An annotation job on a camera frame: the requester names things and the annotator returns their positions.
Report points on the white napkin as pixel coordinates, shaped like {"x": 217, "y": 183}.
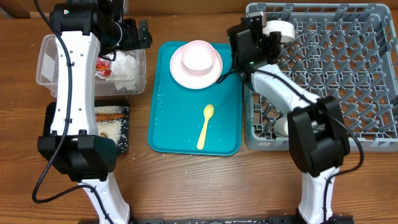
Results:
{"x": 124, "y": 71}

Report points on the pink bowl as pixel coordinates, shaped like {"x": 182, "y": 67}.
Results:
{"x": 198, "y": 55}

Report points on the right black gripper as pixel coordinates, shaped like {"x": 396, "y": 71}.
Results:
{"x": 272, "y": 43}

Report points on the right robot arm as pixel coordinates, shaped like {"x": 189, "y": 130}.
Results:
{"x": 318, "y": 141}

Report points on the red foil wrapper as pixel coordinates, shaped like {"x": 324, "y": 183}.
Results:
{"x": 103, "y": 67}

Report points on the pink plate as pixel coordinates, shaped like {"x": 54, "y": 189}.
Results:
{"x": 193, "y": 80}

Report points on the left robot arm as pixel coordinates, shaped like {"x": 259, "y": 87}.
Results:
{"x": 85, "y": 31}

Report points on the orange carrot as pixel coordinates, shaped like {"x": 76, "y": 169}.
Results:
{"x": 108, "y": 117}

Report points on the teal plastic tray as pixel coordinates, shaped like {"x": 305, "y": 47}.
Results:
{"x": 176, "y": 115}

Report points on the grey dishwasher rack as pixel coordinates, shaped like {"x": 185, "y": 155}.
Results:
{"x": 348, "y": 51}

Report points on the clear plastic bin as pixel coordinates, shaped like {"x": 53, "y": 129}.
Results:
{"x": 47, "y": 71}

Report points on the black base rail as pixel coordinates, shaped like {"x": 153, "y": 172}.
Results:
{"x": 281, "y": 219}

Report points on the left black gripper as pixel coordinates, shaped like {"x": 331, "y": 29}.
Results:
{"x": 132, "y": 42}

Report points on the pale green bowl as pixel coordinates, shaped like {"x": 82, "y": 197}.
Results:
{"x": 285, "y": 28}

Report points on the yellow plastic spoon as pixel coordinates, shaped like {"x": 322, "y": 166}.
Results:
{"x": 208, "y": 113}

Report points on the white rice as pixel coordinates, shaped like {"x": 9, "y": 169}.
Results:
{"x": 114, "y": 129}

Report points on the black plastic tray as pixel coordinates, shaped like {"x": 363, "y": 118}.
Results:
{"x": 118, "y": 102}

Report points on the pale green cup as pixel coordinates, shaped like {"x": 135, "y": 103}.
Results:
{"x": 281, "y": 128}

